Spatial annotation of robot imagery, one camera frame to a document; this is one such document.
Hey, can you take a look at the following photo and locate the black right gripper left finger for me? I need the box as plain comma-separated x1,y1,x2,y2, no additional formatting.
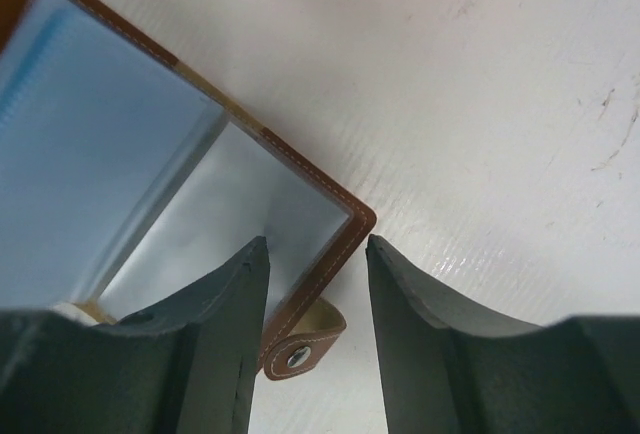
1,237,270,433

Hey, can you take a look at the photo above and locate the brown leather card holder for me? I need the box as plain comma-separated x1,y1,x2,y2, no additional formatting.
1,0,376,381

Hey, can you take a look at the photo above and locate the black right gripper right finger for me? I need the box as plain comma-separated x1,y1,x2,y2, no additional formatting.
366,235,639,433

